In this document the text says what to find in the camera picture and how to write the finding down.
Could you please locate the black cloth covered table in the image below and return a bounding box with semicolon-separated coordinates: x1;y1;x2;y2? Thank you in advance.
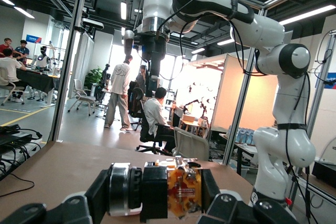
16;67;61;108

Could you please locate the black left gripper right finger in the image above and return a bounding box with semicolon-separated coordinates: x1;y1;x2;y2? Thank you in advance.
196;168;300;224

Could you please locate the black robot on stand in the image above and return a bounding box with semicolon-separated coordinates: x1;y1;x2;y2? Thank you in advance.
101;63;111;89

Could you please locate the person in white hoodie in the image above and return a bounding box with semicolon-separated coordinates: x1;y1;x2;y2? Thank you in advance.
104;55;134;132

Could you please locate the grey fabric chair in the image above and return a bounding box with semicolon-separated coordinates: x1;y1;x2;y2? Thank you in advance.
173;126;211;162

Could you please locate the blue wall sign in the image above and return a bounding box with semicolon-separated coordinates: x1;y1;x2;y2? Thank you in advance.
25;34;43;44

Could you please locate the person in striped shirt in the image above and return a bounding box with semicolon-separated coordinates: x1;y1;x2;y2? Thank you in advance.
135;65;148;94

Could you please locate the orange partition board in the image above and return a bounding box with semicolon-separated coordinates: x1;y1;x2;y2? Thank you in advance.
211;52;279;133

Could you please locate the aluminium frame post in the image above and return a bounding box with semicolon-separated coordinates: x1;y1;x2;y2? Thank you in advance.
222;7;266;166
48;0;91;143
306;29;336;133

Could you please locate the black office chair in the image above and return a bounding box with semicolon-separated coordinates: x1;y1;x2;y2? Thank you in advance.
132;87;174;156

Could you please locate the person in red shirt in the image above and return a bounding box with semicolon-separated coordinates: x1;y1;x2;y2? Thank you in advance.
0;37;14;58

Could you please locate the seated person white T-shirt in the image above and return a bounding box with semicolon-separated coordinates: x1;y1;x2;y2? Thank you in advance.
0;48;28;103

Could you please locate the black electronic device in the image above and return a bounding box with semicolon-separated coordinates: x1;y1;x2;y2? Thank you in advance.
0;124;43;147

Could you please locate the orange push button switch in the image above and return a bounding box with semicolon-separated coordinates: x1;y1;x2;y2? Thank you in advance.
107;155;203;221

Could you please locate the person in blue shirt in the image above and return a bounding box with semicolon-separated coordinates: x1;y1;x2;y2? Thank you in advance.
13;39;30;63

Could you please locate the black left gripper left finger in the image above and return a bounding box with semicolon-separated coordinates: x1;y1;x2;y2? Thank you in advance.
0;168;113;224

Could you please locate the grey mounted camera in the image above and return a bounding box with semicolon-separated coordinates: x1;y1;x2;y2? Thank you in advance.
80;18;105;30

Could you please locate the grey office chair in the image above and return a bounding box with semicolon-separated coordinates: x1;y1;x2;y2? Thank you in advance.
67;79;97;116

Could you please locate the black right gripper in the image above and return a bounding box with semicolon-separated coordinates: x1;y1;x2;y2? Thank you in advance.
141;34;169;98

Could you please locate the white office chair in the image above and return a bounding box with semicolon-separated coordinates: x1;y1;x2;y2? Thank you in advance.
0;66;25;106

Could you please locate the green potted plant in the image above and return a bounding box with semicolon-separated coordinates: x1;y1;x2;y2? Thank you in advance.
83;66;104;90

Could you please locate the seated person white shirt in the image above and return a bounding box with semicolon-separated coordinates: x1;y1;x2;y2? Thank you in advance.
143;87;177;154

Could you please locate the black box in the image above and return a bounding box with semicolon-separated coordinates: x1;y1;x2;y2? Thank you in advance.
312;159;336;189

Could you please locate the white humanoid robot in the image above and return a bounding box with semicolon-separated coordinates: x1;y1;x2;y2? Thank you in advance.
33;46;53;71

